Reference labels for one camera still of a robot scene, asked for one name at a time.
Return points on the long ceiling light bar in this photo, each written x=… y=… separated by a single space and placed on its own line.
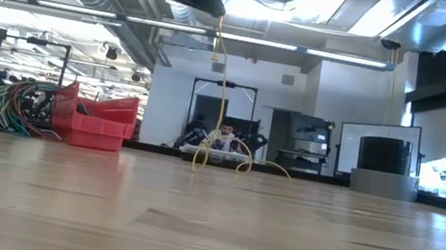
x=167 y=25

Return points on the person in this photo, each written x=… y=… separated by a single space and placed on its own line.
x=225 y=137

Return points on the red plastic bin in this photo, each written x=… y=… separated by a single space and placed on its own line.
x=90 y=132

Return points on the black monitor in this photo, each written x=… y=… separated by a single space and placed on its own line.
x=314 y=133

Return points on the white whiteboard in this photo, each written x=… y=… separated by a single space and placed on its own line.
x=349 y=146

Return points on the white round ceiling light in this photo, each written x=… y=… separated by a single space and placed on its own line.
x=438 y=16

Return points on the black tape roll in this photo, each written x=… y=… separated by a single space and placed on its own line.
x=383 y=154

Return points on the grey wall vent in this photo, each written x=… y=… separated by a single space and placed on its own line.
x=288 y=80
x=218 y=69

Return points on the black robot station frame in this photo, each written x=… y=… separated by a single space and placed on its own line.
x=226 y=84

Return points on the black camera rig frame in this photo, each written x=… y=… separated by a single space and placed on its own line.
x=33 y=40

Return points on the black ceiling camera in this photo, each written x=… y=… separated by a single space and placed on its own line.
x=390 y=44

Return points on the black aluminium table frame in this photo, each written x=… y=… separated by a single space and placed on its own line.
x=310 y=176

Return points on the grey duct tape roll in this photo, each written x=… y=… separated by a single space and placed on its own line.
x=383 y=184

